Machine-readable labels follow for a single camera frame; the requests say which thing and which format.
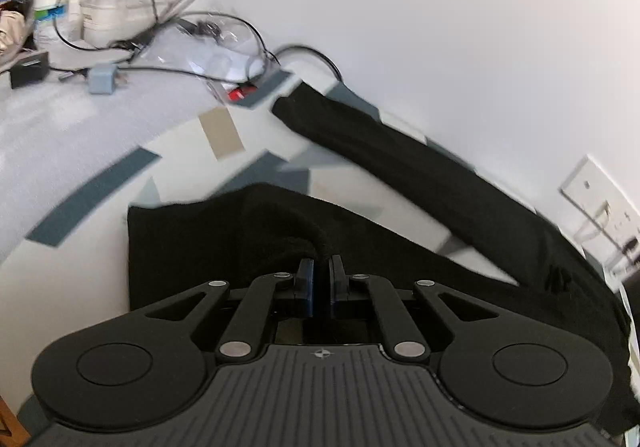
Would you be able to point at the blue grey adapter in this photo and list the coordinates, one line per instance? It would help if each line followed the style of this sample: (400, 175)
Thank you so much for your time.
(102, 79)

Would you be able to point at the white wide socket plate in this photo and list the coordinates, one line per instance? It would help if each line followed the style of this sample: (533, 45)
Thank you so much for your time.
(617, 222)

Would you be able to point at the white tub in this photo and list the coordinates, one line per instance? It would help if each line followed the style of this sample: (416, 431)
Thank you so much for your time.
(117, 22)

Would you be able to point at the black charger block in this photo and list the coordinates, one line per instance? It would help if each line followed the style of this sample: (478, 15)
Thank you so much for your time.
(29, 70)

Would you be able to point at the geometric print tablecloth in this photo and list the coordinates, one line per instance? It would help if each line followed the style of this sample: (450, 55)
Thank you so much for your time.
(345, 187)

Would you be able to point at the clear plastic bag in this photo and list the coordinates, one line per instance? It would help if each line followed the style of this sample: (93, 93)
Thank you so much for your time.
(220, 57)

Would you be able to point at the red small item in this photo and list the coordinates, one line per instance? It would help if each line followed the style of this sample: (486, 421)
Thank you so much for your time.
(242, 92)

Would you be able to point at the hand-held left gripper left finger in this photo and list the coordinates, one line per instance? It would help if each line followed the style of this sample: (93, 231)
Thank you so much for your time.
(305, 288)

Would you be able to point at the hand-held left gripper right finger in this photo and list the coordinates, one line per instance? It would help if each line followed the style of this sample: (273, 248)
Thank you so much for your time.
(337, 288)

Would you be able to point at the white bottle blue label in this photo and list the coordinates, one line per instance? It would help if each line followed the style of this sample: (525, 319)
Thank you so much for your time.
(49, 14)

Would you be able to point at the black plug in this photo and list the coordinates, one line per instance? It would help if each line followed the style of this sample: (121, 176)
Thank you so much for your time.
(632, 245)

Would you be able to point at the white outlet plate round hole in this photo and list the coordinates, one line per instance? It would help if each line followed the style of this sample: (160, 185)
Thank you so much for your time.
(590, 182)

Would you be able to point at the black pants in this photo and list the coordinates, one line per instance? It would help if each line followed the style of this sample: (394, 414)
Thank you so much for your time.
(425, 177)

